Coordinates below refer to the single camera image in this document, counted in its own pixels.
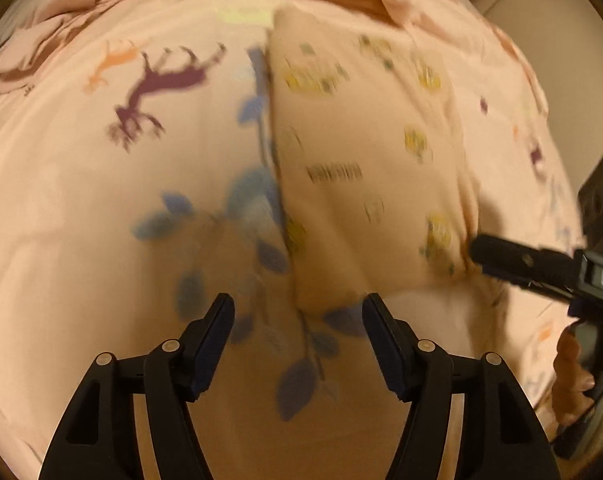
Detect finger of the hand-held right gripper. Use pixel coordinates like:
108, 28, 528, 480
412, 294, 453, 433
469, 233, 585, 302

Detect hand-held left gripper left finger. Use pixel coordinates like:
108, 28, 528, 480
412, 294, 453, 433
38, 292, 236, 480

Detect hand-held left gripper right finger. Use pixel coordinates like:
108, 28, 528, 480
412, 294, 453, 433
362, 292, 562, 480

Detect orange duck-print baby top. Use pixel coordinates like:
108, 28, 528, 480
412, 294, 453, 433
266, 5, 482, 313

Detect person's right hand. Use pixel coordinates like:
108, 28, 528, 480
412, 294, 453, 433
553, 332, 598, 427

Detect pink animal-print blanket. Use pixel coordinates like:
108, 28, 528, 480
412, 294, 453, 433
0, 0, 589, 480

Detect pink garment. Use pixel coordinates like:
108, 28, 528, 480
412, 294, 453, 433
0, 0, 152, 106

